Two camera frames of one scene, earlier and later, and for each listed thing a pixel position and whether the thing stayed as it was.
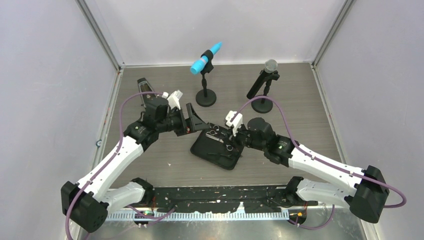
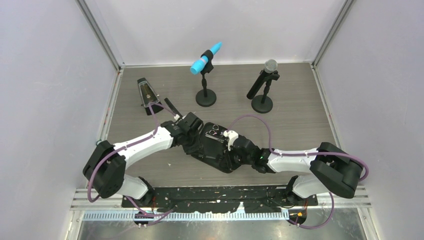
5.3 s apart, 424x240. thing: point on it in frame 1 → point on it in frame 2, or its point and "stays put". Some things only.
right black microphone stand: x=264 y=105 stays put
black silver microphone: x=270 y=66 stays put
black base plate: x=216 y=199 stays put
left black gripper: x=196 y=123 → x=197 y=146
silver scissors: x=211 y=134 stays put
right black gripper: x=236 y=139 → x=233 y=166
